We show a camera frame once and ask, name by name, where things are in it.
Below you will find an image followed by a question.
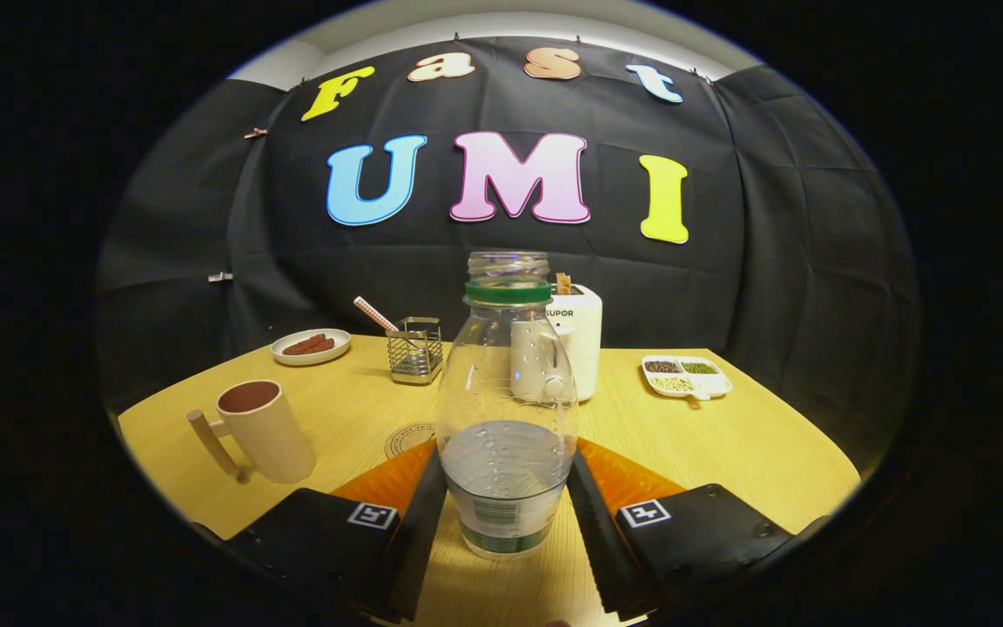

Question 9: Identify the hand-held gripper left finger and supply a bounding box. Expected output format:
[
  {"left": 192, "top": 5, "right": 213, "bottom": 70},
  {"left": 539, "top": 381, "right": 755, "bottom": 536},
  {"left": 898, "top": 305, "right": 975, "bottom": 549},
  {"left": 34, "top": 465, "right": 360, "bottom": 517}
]
[{"left": 227, "top": 440, "right": 450, "bottom": 624}]

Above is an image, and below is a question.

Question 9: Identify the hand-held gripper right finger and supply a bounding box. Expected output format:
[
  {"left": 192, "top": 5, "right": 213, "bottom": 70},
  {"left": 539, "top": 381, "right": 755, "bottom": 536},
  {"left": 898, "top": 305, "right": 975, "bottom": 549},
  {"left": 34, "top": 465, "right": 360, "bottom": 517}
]
[{"left": 564, "top": 438, "right": 803, "bottom": 621}]

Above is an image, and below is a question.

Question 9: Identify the round wooden coaster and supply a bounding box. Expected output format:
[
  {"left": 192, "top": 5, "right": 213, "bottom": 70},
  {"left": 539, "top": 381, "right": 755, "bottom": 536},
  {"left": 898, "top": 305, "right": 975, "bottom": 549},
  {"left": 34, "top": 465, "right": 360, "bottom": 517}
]
[{"left": 384, "top": 422, "right": 437, "bottom": 461}]

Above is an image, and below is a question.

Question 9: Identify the clear plastic juice bottle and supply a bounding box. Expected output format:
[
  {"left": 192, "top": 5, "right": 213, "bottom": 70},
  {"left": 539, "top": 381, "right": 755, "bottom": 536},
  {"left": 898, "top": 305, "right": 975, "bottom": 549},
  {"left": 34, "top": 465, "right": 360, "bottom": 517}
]
[{"left": 434, "top": 251, "right": 581, "bottom": 560}]

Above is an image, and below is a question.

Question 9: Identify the cream cup with wooden handle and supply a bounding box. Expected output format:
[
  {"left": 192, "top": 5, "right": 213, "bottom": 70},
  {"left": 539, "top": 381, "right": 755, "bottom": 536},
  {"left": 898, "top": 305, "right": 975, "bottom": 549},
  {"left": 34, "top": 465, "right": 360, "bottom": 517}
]
[{"left": 186, "top": 380, "right": 318, "bottom": 485}]

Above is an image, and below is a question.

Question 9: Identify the wooden table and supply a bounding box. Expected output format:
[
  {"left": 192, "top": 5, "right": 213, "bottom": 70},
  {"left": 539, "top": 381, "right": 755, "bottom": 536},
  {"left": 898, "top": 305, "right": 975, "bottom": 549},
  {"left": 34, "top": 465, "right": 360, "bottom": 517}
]
[{"left": 117, "top": 334, "right": 862, "bottom": 627}]

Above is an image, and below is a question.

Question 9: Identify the white divided dish with beans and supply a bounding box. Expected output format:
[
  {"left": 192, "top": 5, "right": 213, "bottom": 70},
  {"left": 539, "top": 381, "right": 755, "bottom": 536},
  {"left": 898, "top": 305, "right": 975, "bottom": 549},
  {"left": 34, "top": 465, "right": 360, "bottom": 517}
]
[{"left": 641, "top": 354, "right": 734, "bottom": 401}]

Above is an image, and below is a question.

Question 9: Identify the white toaster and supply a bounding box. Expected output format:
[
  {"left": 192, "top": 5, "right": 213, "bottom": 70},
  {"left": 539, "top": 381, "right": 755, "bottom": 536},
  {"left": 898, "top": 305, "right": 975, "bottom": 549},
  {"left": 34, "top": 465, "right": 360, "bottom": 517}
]
[{"left": 510, "top": 284, "right": 603, "bottom": 403}]

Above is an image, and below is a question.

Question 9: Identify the white round plate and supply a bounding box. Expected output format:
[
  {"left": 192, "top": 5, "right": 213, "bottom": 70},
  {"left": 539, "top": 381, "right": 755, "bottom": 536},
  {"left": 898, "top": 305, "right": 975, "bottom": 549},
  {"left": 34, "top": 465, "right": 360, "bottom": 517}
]
[{"left": 271, "top": 328, "right": 352, "bottom": 366}]

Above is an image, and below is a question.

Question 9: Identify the checked paper straw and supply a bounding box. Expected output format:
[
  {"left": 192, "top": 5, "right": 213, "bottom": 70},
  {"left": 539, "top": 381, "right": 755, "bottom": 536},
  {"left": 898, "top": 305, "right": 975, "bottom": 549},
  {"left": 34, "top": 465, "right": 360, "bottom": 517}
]
[{"left": 353, "top": 296, "right": 400, "bottom": 334}]

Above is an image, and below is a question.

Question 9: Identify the black backdrop cloth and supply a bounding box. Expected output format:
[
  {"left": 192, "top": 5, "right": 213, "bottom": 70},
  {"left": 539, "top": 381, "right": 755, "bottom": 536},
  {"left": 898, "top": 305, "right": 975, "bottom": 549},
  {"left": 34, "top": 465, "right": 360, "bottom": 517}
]
[{"left": 94, "top": 35, "right": 920, "bottom": 471}]

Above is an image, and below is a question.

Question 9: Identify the wire mesh holder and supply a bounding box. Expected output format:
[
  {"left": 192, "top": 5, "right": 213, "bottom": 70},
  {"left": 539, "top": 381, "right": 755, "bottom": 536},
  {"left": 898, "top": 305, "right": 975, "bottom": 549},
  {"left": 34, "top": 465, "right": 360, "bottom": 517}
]
[{"left": 386, "top": 316, "right": 445, "bottom": 386}]

